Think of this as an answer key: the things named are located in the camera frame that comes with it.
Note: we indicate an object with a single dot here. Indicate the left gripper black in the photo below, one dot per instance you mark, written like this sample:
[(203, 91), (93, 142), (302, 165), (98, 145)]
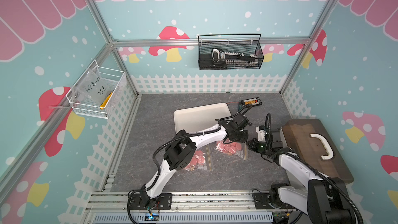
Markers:
[(244, 138)]

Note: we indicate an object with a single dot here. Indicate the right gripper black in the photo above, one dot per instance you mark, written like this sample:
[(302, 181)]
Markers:
[(253, 146)]

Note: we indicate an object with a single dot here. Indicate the ziploc bag with pink cookies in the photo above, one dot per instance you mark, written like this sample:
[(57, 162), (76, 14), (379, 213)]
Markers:
[(232, 149), (202, 160)]

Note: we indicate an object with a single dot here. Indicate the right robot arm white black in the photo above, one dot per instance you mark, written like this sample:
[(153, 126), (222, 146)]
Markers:
[(317, 171)]

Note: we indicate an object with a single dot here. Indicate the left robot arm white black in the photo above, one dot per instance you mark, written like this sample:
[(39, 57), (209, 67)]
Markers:
[(177, 154)]

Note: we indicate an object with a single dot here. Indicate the clear plastic bag with writing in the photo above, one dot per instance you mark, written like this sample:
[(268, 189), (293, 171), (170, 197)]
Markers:
[(91, 90)]

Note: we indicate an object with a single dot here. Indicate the black box with orange items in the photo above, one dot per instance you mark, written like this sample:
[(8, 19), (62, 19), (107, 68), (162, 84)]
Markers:
[(254, 101)]

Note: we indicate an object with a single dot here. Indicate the white plastic tray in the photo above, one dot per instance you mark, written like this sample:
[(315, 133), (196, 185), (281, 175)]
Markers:
[(196, 119)]

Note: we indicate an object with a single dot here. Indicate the socket set in basket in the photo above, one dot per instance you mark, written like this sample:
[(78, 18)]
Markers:
[(220, 57)]

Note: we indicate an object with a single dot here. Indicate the yellow item in white basket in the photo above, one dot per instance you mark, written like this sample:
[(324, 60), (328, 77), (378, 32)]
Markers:
[(104, 104)]

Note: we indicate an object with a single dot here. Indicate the brown toolbox with white handle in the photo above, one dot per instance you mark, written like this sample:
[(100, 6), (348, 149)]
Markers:
[(309, 139)]

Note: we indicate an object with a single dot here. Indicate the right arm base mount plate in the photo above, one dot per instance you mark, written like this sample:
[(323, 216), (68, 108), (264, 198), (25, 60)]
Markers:
[(263, 201)]

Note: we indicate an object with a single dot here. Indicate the black wire mesh basket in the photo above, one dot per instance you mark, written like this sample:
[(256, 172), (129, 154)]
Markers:
[(230, 51)]

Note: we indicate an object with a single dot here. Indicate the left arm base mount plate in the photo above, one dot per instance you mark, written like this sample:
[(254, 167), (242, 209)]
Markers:
[(142, 202)]

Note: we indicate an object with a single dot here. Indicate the white wire wall basket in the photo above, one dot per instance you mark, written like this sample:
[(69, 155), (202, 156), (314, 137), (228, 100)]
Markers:
[(116, 80)]

